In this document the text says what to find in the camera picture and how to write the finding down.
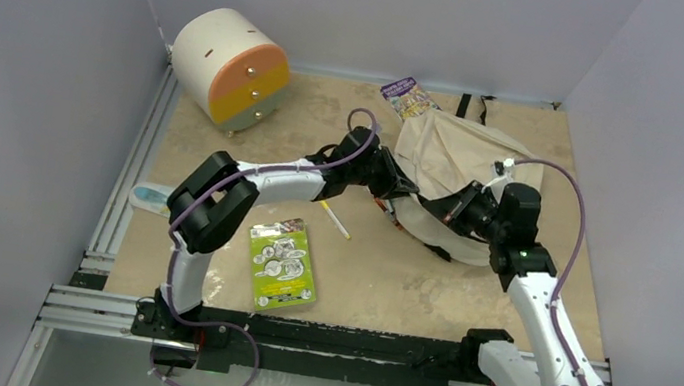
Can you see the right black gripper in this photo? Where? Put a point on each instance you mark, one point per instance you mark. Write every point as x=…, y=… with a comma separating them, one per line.
x=445, y=210

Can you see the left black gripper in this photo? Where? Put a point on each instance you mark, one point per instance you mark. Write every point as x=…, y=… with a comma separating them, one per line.
x=391, y=182

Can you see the beige canvas backpack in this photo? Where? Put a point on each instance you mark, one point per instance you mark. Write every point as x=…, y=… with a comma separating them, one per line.
x=443, y=153

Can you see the green activity book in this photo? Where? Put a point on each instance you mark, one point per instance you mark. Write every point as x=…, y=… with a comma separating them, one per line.
x=282, y=273

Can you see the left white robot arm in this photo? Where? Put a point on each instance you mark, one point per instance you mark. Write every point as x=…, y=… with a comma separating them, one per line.
x=209, y=206

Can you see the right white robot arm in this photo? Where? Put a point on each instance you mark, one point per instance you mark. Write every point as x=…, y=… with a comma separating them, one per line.
x=505, y=216

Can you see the red orange pen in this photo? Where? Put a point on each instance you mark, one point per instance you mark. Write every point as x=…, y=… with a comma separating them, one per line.
x=389, y=214

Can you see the yellow marker pen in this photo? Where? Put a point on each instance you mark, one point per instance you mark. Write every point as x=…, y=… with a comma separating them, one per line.
x=335, y=220

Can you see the purple paperback book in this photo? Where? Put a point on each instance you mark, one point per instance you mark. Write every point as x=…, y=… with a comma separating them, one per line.
x=407, y=98

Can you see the round white drawer cabinet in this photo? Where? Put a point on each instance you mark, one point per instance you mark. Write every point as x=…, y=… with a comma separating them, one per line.
x=230, y=68

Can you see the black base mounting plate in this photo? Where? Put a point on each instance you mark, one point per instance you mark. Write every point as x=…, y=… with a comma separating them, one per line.
x=220, y=338

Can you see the light blue packaged item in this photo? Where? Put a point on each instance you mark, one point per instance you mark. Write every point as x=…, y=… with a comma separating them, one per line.
x=151, y=197

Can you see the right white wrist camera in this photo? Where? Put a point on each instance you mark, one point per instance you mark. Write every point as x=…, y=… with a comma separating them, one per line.
x=502, y=176

